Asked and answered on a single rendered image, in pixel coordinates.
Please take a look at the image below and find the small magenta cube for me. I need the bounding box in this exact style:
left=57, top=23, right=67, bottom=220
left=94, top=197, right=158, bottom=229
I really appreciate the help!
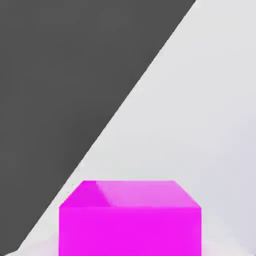
left=58, top=180, right=202, bottom=256

